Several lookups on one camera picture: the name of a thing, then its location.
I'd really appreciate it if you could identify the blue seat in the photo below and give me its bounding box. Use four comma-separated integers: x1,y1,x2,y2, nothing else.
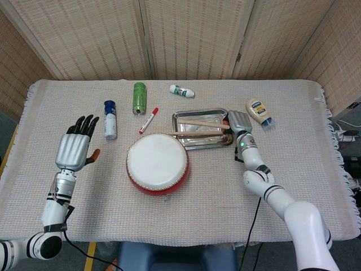
117,242,237,271

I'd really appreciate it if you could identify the green drink can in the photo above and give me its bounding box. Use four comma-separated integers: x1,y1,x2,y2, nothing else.
132,82,148,116

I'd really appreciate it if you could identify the rectangular metal tray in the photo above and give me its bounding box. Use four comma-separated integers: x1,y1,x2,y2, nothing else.
171,108,235,151

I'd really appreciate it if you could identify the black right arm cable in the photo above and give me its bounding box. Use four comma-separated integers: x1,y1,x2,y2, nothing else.
241,197,262,271

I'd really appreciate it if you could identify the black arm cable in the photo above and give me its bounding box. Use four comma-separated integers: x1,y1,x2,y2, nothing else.
63,231,125,271
241,197,262,271

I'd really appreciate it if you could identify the white bottle blue cap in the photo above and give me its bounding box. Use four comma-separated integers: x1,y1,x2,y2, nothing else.
103,100,118,139

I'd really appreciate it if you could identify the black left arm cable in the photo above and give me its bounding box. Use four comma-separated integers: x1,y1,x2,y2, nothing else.
63,231,125,271

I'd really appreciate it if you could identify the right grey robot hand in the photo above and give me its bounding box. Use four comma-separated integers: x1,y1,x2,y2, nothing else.
222,110,253,134

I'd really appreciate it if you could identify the small white bottle green label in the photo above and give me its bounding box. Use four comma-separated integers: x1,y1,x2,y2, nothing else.
169,84,195,99

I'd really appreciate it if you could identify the red drum white skin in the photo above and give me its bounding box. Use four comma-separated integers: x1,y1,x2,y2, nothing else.
126,133,192,202

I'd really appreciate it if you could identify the wooden drumstick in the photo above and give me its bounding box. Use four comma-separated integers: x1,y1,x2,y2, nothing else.
178,119,231,129
171,129,223,136

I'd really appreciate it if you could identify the woven folding screen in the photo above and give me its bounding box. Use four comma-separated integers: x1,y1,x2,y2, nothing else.
0,0,361,119

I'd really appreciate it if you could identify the black box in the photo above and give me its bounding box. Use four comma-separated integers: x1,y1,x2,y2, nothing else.
345,154,361,181

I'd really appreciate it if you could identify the beige woven tablecloth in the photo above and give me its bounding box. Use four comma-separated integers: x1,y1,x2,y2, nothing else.
0,78,358,243

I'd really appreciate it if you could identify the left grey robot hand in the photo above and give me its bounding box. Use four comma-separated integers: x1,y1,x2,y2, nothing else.
55,115,101,172

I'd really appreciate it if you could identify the cream mayonnaise squeeze bottle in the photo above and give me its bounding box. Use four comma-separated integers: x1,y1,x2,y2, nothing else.
245,98,274,129

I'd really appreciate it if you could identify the red marker pen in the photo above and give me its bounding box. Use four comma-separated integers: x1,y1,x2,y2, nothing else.
138,107,160,135

